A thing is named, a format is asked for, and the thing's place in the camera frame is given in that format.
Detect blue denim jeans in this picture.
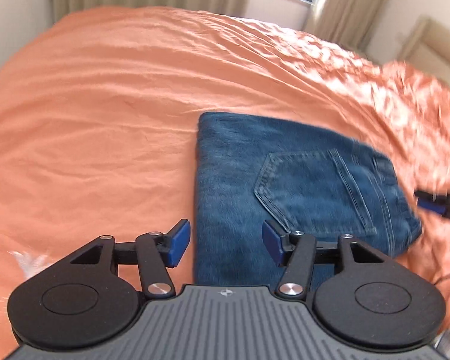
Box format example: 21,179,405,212
194,112,422,286

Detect beige right curtain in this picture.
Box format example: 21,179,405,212
304,0,385,51

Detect orange bed sheet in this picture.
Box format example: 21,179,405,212
0,7,450,359

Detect beige headboard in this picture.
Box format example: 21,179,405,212
397,16,450,88

